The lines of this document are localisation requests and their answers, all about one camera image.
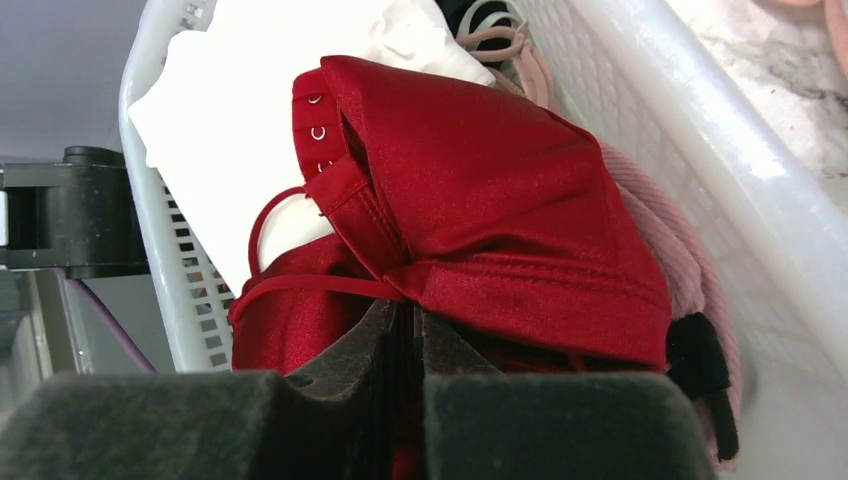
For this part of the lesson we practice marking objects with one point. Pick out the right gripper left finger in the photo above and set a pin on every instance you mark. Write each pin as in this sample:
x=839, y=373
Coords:
x=330, y=419

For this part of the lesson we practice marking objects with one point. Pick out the peach lace bra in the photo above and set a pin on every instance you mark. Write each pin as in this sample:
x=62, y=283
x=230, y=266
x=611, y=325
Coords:
x=532, y=78

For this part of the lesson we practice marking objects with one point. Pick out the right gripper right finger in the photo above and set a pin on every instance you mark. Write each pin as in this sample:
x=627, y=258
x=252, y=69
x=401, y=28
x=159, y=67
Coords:
x=481, y=423

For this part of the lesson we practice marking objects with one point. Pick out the red bra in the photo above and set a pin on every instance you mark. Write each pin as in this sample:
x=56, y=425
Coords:
x=475, y=204

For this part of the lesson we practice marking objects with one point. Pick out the pink black bra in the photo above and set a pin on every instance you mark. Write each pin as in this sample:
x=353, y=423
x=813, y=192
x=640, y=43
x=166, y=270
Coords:
x=702, y=348

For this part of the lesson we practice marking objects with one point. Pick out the white plastic laundry basket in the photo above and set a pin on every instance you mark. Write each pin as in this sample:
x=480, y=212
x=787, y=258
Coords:
x=634, y=74

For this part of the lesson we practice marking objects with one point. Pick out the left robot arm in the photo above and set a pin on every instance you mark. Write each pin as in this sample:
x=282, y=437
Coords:
x=76, y=215

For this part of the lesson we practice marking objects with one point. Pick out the white cloth garment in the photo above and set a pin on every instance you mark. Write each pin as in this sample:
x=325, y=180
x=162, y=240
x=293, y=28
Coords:
x=217, y=124

